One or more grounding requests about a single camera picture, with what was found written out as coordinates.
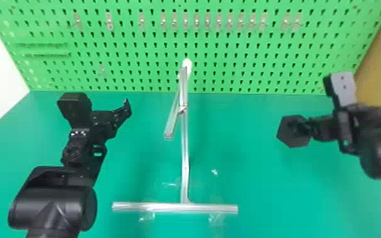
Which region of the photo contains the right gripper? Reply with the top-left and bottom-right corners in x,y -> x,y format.
301,104 -> 361,156

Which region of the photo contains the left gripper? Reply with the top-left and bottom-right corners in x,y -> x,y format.
88,97 -> 133,144

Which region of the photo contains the black nut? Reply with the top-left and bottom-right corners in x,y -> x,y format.
275,114 -> 313,149

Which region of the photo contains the metal stand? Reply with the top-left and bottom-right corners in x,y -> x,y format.
111,58 -> 240,215

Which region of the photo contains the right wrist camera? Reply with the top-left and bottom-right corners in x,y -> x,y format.
322,71 -> 358,108

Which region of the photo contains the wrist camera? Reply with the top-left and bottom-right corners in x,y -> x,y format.
56,92 -> 94,130
322,71 -> 358,108

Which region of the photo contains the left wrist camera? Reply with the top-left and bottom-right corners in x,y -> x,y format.
56,92 -> 94,130

